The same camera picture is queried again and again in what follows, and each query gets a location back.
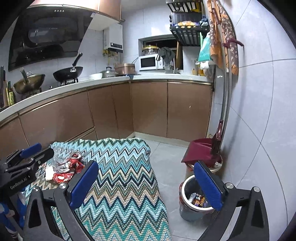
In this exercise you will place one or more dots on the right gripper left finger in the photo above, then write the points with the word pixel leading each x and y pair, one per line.
pixel 80 184

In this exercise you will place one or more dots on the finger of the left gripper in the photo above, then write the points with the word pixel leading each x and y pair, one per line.
pixel 34 157
pixel 26 153

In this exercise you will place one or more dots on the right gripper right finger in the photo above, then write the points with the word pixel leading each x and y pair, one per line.
pixel 212 186

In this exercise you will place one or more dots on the grey trash bin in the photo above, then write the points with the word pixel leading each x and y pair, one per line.
pixel 193 203

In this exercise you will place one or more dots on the brown kitchen cabinets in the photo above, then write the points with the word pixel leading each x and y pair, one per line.
pixel 159 110

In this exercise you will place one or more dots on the white red wrapper pile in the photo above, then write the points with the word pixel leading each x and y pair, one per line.
pixel 62 170

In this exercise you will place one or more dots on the beige bucket under dustpan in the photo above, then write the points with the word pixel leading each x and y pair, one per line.
pixel 216 165

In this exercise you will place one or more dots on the maroon dustpan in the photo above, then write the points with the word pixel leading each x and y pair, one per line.
pixel 206 150

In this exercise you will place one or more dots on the zigzag patterned table cloth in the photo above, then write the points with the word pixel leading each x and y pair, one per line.
pixel 124 202

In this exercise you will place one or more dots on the brass coloured wok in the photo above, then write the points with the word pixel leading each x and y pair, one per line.
pixel 29 82

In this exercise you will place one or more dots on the black wok pan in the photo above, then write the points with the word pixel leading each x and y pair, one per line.
pixel 71 73

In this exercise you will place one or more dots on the steel pot lid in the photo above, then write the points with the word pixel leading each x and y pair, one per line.
pixel 108 72

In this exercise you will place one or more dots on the copper cooking pot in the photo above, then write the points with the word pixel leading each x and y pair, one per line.
pixel 125 69

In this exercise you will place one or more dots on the black range hood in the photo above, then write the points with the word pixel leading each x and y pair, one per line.
pixel 47 32

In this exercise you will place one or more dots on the white water heater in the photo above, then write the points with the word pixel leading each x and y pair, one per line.
pixel 113 38

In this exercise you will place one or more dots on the teal plastic bag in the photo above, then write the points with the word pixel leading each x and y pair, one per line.
pixel 204 54

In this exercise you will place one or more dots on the white microwave oven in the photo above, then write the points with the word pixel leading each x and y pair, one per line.
pixel 150 62

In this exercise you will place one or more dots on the patterned hanging apron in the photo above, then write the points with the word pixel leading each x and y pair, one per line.
pixel 217 14

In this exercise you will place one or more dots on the dark grey cloth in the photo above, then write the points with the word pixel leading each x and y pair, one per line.
pixel 166 54

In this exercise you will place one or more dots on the glass lidded pot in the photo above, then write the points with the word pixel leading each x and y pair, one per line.
pixel 150 49

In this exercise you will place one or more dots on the black wall dish rack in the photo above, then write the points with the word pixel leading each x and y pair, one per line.
pixel 188 22

